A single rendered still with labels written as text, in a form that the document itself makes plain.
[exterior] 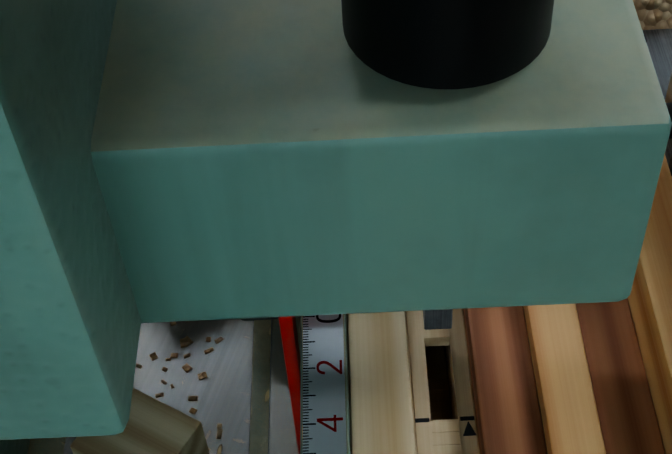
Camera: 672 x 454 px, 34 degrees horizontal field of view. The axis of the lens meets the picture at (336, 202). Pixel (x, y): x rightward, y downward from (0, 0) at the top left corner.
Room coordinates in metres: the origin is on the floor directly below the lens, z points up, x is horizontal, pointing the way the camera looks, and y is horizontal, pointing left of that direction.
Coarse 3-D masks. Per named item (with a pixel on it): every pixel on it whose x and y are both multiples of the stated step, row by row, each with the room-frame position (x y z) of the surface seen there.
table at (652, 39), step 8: (648, 32) 0.41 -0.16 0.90; (656, 32) 0.41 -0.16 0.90; (664, 32) 0.41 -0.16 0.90; (648, 40) 0.40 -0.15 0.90; (656, 40) 0.40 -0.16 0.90; (664, 40) 0.40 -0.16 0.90; (648, 48) 0.40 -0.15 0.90; (656, 48) 0.40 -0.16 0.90; (664, 48) 0.40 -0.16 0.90; (656, 56) 0.39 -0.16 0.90; (664, 56) 0.39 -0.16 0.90; (656, 64) 0.38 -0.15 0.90; (664, 64) 0.38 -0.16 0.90; (656, 72) 0.38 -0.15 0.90; (664, 72) 0.38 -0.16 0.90; (664, 80) 0.37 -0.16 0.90; (664, 88) 0.37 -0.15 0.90; (664, 96) 0.36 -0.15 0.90
